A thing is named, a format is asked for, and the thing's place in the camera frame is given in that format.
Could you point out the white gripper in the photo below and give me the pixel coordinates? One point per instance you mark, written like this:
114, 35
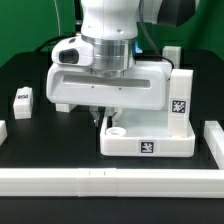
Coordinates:
143, 86

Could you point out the white desk top tray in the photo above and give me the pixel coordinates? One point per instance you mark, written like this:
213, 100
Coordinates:
144, 134

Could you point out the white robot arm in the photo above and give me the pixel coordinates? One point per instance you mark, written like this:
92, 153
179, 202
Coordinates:
98, 66

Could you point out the white left fence block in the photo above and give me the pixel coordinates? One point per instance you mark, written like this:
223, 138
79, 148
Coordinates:
3, 131

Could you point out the white right fence bar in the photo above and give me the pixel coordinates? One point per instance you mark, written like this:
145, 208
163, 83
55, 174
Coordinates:
214, 136

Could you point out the white fence bar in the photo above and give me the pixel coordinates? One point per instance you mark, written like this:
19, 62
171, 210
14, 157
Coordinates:
214, 136
112, 182

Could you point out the white front fence bar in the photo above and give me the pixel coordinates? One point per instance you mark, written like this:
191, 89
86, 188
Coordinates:
112, 182

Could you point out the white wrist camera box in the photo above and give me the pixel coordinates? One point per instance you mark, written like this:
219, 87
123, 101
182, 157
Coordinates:
73, 51

